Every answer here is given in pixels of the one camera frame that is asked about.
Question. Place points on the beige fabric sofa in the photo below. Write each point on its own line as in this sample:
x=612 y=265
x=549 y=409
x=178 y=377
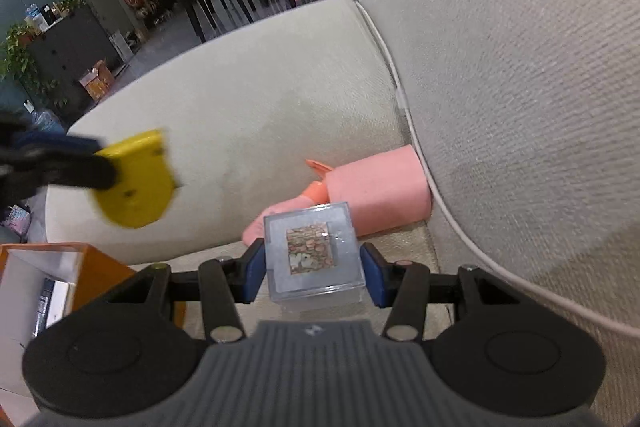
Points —
x=500 y=57

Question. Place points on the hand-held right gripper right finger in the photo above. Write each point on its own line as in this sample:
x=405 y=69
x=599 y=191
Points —
x=372 y=277

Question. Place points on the orange cardboard box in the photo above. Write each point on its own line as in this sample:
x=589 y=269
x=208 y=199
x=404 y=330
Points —
x=96 y=82

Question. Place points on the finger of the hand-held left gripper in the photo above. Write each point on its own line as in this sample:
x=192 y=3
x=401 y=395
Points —
x=60 y=142
x=75 y=172

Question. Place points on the dark grey cabinet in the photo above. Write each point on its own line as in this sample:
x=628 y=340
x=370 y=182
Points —
x=70 y=52

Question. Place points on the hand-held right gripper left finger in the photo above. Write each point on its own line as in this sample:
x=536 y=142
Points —
x=255 y=274

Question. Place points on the salmon plastic clip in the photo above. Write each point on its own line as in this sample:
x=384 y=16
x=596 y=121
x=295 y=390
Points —
x=317 y=189

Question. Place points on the clear plastic box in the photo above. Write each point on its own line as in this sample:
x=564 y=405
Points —
x=310 y=257

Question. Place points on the yellow toy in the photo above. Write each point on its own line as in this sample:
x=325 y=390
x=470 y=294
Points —
x=140 y=187

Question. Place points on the white bin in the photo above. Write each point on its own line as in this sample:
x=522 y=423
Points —
x=121 y=46

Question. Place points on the trailing green plant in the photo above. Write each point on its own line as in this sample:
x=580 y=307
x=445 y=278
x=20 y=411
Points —
x=20 y=52

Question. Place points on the orange and white storage box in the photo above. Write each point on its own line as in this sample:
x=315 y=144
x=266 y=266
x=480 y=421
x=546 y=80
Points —
x=107 y=272

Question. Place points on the small green potted plant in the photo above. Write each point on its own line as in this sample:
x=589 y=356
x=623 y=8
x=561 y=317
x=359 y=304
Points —
x=70 y=1

